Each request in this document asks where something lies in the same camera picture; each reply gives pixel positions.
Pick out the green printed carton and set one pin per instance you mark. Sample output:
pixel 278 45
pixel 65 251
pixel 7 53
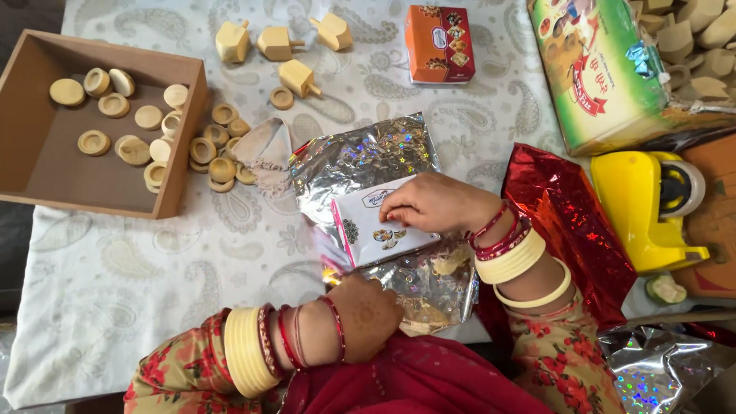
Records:
pixel 598 75

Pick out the group of wooden caps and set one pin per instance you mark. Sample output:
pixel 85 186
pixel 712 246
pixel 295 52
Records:
pixel 114 105

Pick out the brown cardboard box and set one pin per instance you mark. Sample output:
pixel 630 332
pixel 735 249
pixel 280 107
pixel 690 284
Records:
pixel 716 230

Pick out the pale wooden spinning top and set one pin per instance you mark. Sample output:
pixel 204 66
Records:
pixel 232 43
pixel 296 77
pixel 275 44
pixel 333 31

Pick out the clear tape roll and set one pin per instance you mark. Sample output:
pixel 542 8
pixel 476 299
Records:
pixel 693 187

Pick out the heap of wooden spinning tops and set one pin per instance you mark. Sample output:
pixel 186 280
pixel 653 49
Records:
pixel 696 46

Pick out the red scarf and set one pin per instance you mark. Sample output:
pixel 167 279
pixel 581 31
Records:
pixel 414 379

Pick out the red gold patterned bangle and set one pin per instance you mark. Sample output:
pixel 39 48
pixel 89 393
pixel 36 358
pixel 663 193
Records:
pixel 267 345
pixel 512 244

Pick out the person's left hand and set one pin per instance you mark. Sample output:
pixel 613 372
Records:
pixel 368 316

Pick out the green round scrap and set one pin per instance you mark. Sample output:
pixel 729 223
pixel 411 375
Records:
pixel 666 290

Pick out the yellow tape dispenser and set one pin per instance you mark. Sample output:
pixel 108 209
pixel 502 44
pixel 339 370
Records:
pixel 632 207

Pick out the silver holographic wrapping foil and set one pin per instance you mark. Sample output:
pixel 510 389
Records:
pixel 356 152

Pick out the white paisley tablecloth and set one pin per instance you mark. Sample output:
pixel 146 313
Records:
pixel 144 270

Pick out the person's left fingers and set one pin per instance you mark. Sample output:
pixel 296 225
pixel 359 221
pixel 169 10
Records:
pixel 356 279

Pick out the red holographic wrapping foil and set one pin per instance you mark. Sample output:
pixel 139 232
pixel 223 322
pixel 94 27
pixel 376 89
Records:
pixel 566 224

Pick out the stack of cream bangles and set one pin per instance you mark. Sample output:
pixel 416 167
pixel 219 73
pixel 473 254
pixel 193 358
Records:
pixel 512 261
pixel 247 351

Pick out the single wide cream bangle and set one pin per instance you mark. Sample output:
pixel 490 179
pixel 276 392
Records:
pixel 543 299

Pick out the beige fringed cloth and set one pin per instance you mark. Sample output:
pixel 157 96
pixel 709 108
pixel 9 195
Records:
pixel 265 152

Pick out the dark grey sofa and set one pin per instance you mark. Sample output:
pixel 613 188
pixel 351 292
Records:
pixel 26 17

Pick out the small white printed box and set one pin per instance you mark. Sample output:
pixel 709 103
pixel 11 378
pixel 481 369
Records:
pixel 368 236

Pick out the pile of wooden caps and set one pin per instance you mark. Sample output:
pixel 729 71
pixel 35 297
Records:
pixel 221 169

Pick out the crumpled silver foil sheet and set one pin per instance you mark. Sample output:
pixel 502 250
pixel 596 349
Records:
pixel 655 368

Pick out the brown wooden tray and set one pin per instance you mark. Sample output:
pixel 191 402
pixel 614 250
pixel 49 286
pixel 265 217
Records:
pixel 52 161

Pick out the red glass bangle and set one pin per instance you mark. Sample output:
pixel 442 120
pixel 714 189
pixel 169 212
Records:
pixel 287 345
pixel 338 328
pixel 489 225
pixel 503 238

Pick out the orange printed sweets box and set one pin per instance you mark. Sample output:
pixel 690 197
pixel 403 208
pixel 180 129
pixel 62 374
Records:
pixel 437 40

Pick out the person's right hand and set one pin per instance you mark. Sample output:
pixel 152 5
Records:
pixel 448 201

